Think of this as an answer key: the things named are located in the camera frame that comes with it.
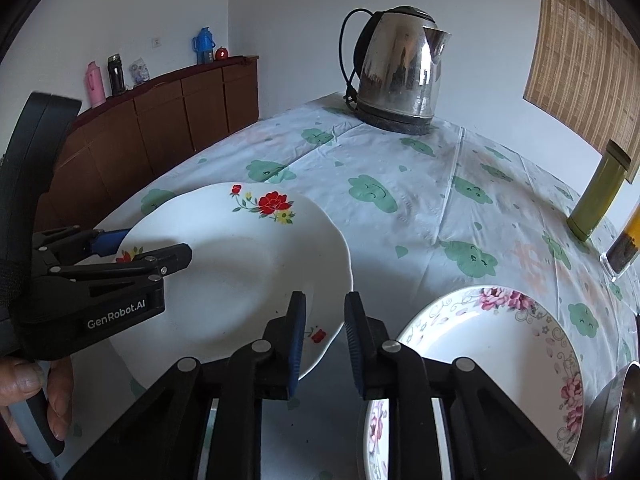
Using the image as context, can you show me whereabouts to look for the white plate pink flowers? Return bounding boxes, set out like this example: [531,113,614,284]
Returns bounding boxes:
[363,285,584,479]

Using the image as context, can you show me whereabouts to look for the white plate red flowers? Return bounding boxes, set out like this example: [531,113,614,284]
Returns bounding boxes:
[111,183,352,388]

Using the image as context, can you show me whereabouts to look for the person's left hand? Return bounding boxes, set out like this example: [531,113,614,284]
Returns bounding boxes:
[0,358,74,444]

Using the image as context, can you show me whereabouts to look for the brown wooden sideboard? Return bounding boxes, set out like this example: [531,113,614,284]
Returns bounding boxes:
[35,56,259,231]

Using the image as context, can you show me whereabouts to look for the pink thermos flask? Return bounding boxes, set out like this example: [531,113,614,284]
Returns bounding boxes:
[85,61,106,108]

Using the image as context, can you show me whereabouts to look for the black thermos flask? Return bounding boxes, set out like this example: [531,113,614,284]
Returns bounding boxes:
[107,53,127,96]

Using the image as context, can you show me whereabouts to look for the clear plastic bag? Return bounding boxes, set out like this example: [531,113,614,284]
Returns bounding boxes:
[129,58,150,87]

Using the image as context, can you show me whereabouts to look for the small red ornament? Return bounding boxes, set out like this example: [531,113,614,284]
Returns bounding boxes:
[215,47,229,60]

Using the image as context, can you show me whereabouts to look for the blue water jug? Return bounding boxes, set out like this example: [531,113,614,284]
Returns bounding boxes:
[192,27,216,64]

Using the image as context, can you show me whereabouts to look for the cloud-print tablecloth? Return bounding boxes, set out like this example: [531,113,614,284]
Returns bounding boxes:
[52,96,639,479]

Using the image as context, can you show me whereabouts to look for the glass tea bottle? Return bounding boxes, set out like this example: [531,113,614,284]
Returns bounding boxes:
[600,205,640,282]

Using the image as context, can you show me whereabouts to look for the green thermos bottle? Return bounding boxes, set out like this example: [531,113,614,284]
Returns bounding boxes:
[566,140,631,242]

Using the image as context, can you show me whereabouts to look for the stainless steel electric kettle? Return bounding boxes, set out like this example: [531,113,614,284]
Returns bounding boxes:
[354,6,450,136]

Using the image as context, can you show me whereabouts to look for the bamboo window blind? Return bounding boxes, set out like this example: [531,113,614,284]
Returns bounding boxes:
[524,0,639,182]

